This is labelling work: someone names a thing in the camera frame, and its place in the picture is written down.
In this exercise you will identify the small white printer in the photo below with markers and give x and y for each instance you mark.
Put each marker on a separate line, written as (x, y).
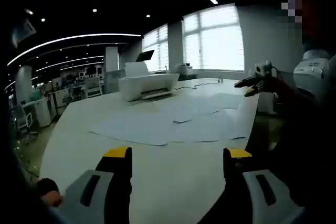
(183, 69)

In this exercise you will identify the person's dark shirt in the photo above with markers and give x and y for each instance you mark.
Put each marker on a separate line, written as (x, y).
(304, 140)

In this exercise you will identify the white pillar between windows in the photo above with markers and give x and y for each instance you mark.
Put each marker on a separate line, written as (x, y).
(175, 48)

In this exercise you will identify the white inkjet printer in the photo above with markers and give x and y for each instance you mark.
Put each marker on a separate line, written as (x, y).
(155, 85)

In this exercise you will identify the background office workstations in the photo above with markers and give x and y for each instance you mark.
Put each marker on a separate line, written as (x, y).
(65, 90)

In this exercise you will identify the narrow window with blinds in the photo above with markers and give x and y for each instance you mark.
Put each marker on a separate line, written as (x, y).
(157, 48)

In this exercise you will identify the printer feed paper sheets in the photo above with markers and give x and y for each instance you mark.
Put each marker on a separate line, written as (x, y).
(135, 69)

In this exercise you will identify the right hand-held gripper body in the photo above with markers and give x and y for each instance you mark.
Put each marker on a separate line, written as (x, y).
(261, 69)

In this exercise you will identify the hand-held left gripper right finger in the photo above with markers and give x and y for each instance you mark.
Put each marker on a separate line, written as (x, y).
(278, 197)

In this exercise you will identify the black monitor on tripod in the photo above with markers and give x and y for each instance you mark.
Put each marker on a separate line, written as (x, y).
(145, 56)

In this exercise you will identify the white printing papers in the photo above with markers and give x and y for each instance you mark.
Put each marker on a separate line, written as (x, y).
(147, 127)

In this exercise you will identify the person's left hand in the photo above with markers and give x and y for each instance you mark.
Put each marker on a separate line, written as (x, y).
(52, 199)

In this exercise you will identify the white table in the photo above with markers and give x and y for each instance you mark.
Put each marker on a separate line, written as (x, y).
(170, 176)

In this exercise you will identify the white chest-worn device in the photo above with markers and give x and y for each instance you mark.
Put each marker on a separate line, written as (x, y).
(311, 72)

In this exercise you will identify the wide window with blinds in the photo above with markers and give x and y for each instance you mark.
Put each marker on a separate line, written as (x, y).
(215, 40)

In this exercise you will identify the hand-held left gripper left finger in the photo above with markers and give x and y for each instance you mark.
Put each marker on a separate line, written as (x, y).
(76, 197)

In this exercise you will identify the person's head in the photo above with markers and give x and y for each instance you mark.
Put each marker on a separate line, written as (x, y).
(319, 19)

